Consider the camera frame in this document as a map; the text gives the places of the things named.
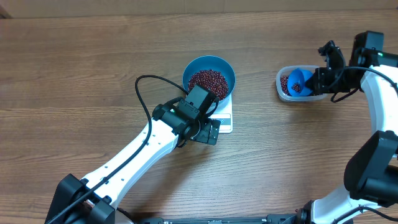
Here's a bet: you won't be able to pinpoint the blue plastic measuring scoop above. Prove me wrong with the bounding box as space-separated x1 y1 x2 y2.
287 68 313 97

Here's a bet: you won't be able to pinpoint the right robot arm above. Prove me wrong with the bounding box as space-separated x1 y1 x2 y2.
285 30 397 223

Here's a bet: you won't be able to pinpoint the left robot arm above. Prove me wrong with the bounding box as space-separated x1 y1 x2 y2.
45 85 220 223

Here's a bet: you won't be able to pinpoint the white digital kitchen scale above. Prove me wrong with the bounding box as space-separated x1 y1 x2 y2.
210 94 233 134

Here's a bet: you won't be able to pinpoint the red beans in bowl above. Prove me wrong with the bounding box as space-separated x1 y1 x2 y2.
188 69 229 100

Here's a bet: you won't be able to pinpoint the blue metal bowl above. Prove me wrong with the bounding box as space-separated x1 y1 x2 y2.
182 55 236 97

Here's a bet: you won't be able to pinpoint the red adzuki beans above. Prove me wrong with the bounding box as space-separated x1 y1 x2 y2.
280 75 302 96

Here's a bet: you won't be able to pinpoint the clear plastic food container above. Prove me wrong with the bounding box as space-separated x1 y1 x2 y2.
276 65 327 103

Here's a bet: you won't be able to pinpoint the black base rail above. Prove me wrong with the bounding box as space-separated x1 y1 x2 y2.
118 208 299 224

